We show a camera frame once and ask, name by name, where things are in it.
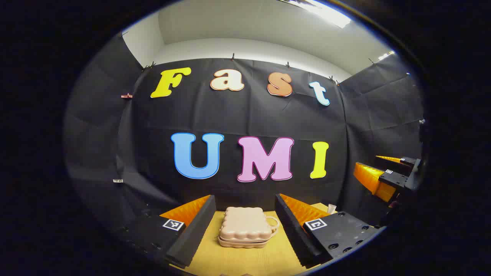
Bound ceiling light panel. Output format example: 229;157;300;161
284;0;352;29

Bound beige scalloped suitcase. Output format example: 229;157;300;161
218;207;280;249

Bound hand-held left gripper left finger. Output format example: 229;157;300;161
115;195;217;269

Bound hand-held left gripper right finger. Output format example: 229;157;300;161
275;194;384;269

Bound black backdrop cloth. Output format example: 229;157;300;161
63;33;426;246

